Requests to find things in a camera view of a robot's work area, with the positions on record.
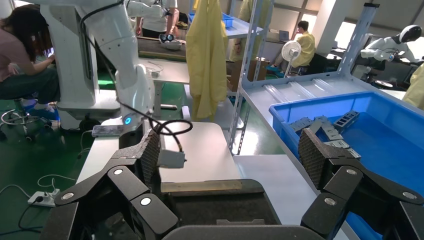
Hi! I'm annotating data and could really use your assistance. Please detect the white slotted metal rack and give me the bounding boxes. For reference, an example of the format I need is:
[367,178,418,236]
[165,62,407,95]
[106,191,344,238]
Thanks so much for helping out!
[227,0,424,195]

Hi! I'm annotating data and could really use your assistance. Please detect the white robot torso column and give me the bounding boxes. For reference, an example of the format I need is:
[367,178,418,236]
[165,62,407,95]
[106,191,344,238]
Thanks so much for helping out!
[33,0,122,131]

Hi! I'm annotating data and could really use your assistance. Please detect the chrome wheeled stool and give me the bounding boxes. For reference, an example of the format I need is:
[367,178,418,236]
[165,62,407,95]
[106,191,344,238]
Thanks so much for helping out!
[0,99,53,143]

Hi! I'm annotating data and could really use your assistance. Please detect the hanging yellow coat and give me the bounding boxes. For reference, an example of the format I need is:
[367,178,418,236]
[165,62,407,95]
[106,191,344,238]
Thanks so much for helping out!
[185,0,229,123]

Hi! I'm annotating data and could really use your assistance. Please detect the white work table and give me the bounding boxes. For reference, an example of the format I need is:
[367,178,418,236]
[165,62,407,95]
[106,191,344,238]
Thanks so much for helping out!
[137,56,191,118]

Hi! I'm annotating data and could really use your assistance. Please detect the standing person in yellow coat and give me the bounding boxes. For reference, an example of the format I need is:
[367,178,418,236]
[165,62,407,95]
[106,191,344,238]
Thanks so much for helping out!
[230,0,263,62]

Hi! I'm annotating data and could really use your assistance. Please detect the black tray container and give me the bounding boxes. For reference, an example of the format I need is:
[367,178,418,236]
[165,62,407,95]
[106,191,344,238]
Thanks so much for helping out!
[160,178,282,229]

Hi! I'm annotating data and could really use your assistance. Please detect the clear plastic bowl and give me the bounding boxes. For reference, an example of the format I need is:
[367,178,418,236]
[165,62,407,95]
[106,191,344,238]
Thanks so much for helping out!
[145,62,165,79]

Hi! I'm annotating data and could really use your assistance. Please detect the white VR headset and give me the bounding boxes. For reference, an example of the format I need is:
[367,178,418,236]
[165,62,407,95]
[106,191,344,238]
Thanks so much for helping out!
[158,33,184,51]

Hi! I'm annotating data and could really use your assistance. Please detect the seated person in yellow coat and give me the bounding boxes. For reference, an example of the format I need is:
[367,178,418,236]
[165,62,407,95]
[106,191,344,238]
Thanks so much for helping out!
[273,20,316,70]

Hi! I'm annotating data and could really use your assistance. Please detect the small blue storage bin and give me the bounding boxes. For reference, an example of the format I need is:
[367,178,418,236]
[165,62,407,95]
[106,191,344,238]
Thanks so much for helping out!
[188,12,235,29]

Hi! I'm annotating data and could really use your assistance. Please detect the perforated metal bracket part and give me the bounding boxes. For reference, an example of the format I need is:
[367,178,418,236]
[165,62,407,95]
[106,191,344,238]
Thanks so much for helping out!
[332,110,361,132]

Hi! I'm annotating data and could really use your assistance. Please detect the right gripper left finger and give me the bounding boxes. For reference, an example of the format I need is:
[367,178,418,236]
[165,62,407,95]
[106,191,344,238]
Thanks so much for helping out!
[54,128,180,240]

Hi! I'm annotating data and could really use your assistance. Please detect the person in white shirt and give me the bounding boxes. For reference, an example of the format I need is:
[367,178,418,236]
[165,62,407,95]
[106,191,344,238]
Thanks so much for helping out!
[135,0,180,39]

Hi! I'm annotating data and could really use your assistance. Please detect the grey flat rectangular device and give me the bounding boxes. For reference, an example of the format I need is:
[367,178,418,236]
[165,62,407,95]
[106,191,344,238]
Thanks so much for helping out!
[91,124,126,138]

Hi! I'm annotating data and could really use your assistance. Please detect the white humanoid robot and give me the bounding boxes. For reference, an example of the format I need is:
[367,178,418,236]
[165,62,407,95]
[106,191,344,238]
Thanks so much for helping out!
[360,24,424,64]

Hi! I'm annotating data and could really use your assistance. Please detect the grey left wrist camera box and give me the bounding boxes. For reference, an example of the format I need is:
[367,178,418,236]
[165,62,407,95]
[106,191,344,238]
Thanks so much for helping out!
[157,149,187,170]

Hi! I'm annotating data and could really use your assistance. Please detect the blue plastic bin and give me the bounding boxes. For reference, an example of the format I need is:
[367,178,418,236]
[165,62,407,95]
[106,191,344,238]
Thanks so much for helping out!
[268,91,424,240]

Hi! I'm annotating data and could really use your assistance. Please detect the white standing fan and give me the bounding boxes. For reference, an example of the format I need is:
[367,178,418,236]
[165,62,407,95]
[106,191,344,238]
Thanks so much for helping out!
[280,40,302,79]

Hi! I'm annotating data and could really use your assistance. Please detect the white power strip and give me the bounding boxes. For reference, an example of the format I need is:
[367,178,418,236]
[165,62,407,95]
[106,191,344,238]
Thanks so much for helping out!
[28,188,61,208]

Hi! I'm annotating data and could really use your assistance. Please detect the person in pink shirt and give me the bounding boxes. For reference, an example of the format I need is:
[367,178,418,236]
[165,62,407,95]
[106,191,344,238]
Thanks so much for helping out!
[0,3,62,112]

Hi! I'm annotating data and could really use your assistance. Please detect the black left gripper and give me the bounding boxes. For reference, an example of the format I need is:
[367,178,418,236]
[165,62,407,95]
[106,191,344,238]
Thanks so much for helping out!
[118,129,146,151]

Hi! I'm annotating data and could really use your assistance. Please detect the stacked brown cardboard boxes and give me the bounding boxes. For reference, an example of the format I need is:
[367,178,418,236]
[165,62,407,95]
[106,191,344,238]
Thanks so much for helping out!
[226,56,270,93]

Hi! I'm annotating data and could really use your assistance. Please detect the silver metal channel part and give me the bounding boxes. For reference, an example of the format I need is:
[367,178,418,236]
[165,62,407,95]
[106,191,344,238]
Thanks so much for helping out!
[216,218,267,227]

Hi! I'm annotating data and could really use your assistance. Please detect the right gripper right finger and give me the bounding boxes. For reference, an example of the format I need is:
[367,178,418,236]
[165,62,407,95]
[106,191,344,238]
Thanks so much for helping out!
[298,128,424,239]

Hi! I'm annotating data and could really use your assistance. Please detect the person in yellow garment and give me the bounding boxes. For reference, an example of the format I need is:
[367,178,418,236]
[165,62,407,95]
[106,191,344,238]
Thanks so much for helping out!
[402,62,424,111]

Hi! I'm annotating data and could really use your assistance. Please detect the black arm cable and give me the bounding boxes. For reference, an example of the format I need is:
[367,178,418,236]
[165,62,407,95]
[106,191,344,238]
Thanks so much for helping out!
[79,0,194,154]

